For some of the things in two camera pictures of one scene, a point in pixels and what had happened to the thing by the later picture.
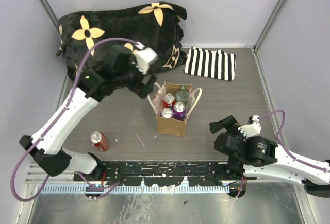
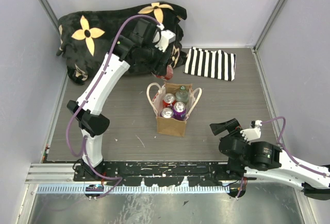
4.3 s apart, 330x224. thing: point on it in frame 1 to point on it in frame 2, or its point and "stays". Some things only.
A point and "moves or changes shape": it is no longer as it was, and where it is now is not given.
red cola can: x=98 y=139 moves or changes shape
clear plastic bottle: x=182 y=96 stays
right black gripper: x=229 y=123 stays
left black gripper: x=141 y=88 to x=158 y=67
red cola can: x=168 y=100 stays
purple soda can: x=179 y=110 stays
